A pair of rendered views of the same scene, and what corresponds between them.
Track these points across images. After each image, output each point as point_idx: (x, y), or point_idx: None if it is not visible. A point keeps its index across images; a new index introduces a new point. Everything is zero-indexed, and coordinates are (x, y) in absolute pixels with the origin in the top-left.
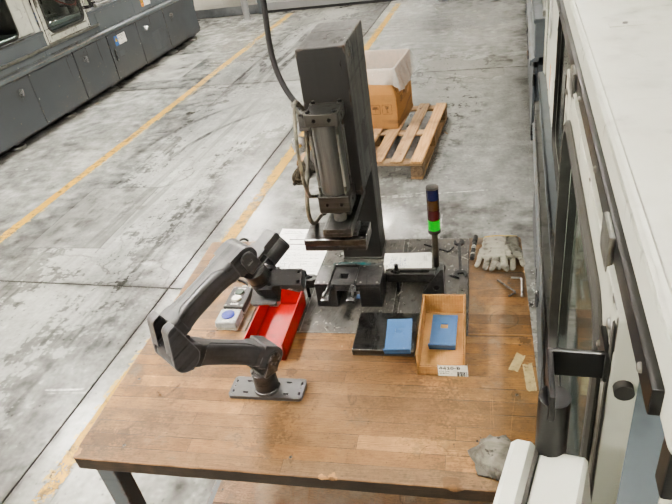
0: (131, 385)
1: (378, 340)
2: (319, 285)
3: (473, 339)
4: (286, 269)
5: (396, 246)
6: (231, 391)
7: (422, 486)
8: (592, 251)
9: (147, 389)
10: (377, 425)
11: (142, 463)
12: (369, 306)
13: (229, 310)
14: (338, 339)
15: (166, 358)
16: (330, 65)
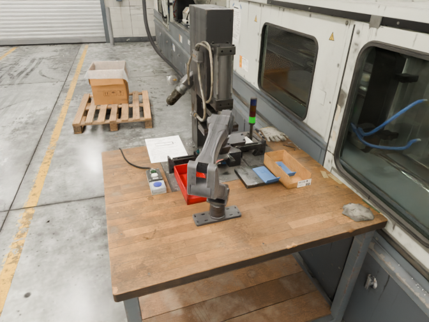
0: (119, 239)
1: (256, 178)
2: None
3: None
4: (233, 134)
5: None
6: (196, 222)
7: (338, 234)
8: None
9: (134, 237)
10: (292, 215)
11: (173, 278)
12: (233, 166)
13: (156, 181)
14: (232, 183)
15: (203, 191)
16: (225, 20)
